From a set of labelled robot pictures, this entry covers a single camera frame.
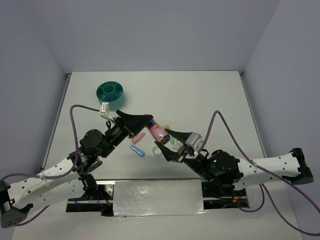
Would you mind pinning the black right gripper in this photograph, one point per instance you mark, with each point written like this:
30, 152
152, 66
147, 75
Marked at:
170, 155

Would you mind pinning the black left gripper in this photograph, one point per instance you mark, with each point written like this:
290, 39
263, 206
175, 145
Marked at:
131, 124

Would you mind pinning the pink-capped crayon bottle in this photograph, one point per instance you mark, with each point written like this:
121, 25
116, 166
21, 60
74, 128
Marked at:
158, 132

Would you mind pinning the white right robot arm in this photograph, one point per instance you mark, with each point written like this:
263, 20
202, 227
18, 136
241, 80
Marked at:
226, 171

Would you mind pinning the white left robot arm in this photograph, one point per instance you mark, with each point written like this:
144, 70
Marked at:
71, 178

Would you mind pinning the white patterned eraser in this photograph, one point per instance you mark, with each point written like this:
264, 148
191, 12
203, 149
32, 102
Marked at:
176, 146

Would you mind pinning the green highlighter pen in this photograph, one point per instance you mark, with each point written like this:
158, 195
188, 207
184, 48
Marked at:
172, 140

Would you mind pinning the pink highlighter pen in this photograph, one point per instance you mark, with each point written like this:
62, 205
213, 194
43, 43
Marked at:
138, 138

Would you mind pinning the clear tape roll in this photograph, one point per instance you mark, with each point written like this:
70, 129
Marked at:
156, 151

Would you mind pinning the blue highlighter pen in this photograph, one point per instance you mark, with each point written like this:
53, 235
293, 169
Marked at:
137, 150

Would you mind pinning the teal round compartment organizer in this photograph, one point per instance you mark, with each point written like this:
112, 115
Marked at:
111, 92

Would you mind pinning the silver foil sheet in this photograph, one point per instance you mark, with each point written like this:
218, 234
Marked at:
158, 198

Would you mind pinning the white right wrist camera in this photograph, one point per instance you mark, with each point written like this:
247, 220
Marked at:
194, 141

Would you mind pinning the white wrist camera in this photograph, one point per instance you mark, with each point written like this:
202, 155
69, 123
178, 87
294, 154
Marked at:
104, 111
194, 141

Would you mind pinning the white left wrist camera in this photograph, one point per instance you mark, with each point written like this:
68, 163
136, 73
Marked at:
104, 111

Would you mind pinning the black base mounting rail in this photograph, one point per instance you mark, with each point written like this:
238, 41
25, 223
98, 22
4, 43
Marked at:
102, 201

